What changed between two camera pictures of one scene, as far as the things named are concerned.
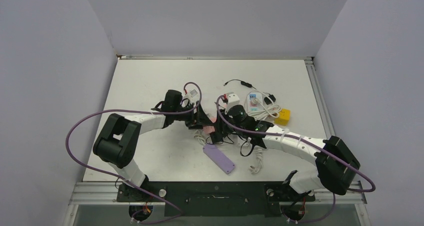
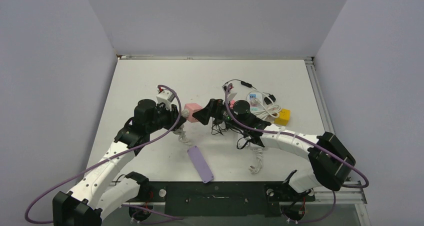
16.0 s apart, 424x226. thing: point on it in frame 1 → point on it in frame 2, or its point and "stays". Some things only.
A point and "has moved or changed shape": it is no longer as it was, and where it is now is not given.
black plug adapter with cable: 268,99 stays
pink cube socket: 208,129 has moved or changed shape
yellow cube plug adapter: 284,116 stays
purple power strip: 222,161 → 205,173
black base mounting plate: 215,199 stays
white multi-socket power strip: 254,101 stays
